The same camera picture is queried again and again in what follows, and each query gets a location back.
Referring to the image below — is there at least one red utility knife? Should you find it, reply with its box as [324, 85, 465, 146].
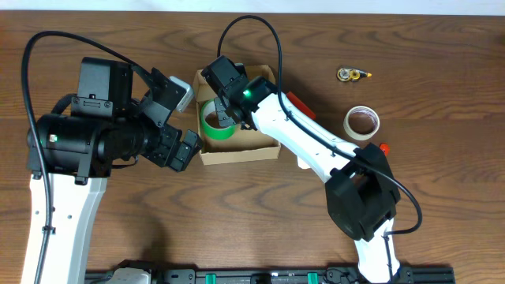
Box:
[379, 143, 391, 156]

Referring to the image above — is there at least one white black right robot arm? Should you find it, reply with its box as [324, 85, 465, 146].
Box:
[201, 56, 399, 283]

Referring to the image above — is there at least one red stapler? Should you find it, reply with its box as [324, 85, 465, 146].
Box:
[286, 92, 316, 120]

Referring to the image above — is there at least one brown cardboard box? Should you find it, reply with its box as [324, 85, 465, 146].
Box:
[193, 69, 281, 166]

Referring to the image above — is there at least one white masking tape roll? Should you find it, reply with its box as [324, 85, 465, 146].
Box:
[343, 106, 380, 141]

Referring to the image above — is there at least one green tape roll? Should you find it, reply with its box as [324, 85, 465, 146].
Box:
[200, 100, 236, 140]

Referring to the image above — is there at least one yellow correction tape dispenser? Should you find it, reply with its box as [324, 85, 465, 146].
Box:
[336, 67, 372, 82]

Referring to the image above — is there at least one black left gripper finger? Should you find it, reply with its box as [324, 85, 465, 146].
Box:
[132, 65, 184, 127]
[167, 130, 203, 172]

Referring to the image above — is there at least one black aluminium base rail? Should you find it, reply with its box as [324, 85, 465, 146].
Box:
[84, 259, 457, 284]

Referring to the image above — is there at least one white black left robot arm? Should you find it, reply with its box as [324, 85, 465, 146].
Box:
[21, 57, 202, 283]

